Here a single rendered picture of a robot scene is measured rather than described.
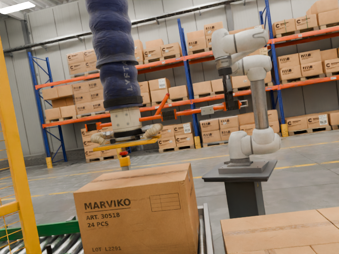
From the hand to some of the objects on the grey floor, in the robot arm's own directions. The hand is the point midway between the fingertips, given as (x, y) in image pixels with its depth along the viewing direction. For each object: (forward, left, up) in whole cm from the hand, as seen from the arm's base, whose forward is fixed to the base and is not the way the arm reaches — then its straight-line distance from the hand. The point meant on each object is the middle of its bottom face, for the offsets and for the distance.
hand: (229, 104), depth 146 cm
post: (-31, -89, -128) cm, 159 cm away
